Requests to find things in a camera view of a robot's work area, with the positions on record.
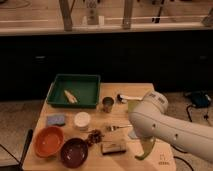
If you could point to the dark teal floor box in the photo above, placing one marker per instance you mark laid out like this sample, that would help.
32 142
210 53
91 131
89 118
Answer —
199 99

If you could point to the metal fork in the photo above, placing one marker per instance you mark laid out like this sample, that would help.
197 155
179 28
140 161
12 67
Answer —
111 128

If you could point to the wooden frame post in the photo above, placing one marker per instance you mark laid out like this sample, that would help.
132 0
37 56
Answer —
65 12
127 15

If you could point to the brown grape bunch toy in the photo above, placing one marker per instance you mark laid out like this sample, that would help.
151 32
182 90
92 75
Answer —
94 137

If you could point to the white background device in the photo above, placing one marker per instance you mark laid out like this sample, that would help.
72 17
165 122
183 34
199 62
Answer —
92 13

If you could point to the green plastic tray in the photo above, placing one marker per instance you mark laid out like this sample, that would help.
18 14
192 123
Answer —
85 88

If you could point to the wooden frame post right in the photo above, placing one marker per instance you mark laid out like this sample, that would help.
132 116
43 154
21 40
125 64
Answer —
127 15

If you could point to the white handled brush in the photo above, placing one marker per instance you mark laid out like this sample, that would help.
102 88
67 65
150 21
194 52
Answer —
124 98

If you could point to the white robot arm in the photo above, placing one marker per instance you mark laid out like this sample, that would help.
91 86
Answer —
149 120

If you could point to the small metal cup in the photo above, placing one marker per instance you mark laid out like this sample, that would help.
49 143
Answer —
108 103

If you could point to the blue sponge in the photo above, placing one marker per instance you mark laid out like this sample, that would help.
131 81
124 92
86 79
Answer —
58 120

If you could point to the wooden frame post left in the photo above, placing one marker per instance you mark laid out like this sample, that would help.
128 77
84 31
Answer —
65 12

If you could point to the dark purple bowl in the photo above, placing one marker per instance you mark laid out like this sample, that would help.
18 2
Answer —
74 153

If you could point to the green chili pepper toy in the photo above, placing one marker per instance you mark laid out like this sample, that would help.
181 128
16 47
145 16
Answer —
147 146

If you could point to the orange bowl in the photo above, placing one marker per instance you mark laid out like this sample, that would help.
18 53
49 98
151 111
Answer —
48 141

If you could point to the green plastic cup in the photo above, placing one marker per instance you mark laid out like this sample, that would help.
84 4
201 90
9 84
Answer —
132 105

